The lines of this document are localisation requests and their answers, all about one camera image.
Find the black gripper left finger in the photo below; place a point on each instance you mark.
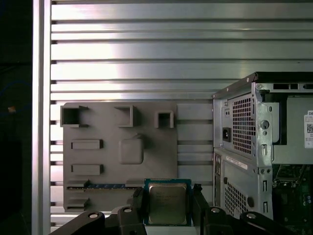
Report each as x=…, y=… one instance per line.
x=129, y=222

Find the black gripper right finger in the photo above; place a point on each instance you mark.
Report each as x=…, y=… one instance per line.
x=220, y=222

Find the CPU silver top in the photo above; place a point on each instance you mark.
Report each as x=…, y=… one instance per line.
x=167, y=203

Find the RAM stick blue label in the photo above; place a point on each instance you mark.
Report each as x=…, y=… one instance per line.
x=107, y=186

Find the black PC case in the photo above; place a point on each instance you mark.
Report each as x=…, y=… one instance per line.
x=234, y=175

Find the grey parts rack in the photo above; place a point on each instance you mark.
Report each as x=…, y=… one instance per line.
x=110, y=171

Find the green motherboard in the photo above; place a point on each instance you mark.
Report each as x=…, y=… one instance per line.
x=300, y=191

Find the grey power supply unit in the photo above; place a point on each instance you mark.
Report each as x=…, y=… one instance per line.
x=293, y=122

